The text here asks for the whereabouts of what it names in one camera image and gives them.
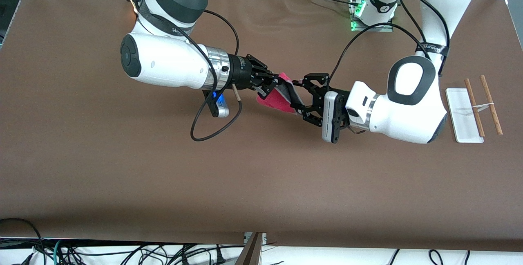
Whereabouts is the white rack base tray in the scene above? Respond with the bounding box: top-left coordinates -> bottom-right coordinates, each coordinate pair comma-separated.
445,88 -> 485,144

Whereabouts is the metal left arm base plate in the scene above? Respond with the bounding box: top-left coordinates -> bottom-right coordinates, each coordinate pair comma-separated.
349,0 -> 394,33

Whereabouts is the black looped floor cable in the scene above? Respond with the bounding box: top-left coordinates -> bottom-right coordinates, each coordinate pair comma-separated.
0,218 -> 46,265

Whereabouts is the brown wooden post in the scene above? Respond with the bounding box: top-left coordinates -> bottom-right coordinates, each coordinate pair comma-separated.
234,232 -> 263,265

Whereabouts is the pink towel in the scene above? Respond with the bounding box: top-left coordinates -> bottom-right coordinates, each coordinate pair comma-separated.
256,73 -> 305,114

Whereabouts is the green floor cable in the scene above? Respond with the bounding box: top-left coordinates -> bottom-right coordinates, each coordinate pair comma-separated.
52,239 -> 63,265

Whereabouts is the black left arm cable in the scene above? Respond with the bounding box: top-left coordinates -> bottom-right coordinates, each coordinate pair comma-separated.
328,0 -> 451,90

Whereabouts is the brown table cover sheet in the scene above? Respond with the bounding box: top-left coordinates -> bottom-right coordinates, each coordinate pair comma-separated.
0,0 -> 523,252

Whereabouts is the small metal bracket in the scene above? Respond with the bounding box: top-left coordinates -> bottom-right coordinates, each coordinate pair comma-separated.
244,232 -> 267,246

